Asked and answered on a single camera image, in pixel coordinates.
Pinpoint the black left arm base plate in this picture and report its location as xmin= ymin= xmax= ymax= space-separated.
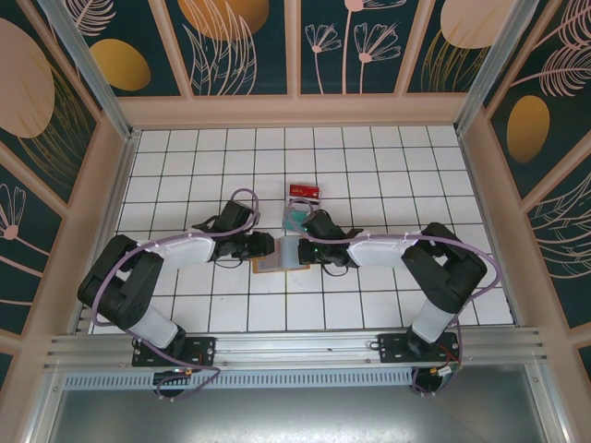
xmin=131 ymin=335 xmax=217 ymax=368

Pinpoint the grey slotted cable duct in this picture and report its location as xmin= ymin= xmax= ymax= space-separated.
xmin=59 ymin=370 xmax=416 ymax=389

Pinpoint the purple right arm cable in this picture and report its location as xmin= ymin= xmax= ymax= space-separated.
xmin=288 ymin=198 xmax=503 ymax=399

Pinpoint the aluminium frame post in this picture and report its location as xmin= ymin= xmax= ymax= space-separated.
xmin=39 ymin=0 xmax=140 ymax=140
xmin=454 ymin=0 xmax=553 ymax=136

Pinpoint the orange leather card holder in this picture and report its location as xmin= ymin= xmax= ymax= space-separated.
xmin=252 ymin=236 xmax=311 ymax=274

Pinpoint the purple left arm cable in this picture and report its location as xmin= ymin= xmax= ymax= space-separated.
xmin=90 ymin=187 xmax=263 ymax=402

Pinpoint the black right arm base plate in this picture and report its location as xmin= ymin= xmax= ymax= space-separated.
xmin=377 ymin=331 xmax=464 ymax=365

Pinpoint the teal credit card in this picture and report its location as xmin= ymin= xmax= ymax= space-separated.
xmin=284 ymin=210 xmax=309 ymax=232

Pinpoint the clear acrylic card stand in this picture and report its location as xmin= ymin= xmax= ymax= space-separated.
xmin=282 ymin=198 xmax=316 ymax=233

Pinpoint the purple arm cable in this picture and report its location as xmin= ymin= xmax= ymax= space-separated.
xmin=288 ymin=198 xmax=503 ymax=399
xmin=90 ymin=187 xmax=263 ymax=402

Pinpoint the aluminium mounting rail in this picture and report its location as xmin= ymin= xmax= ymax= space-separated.
xmin=43 ymin=326 xmax=545 ymax=371

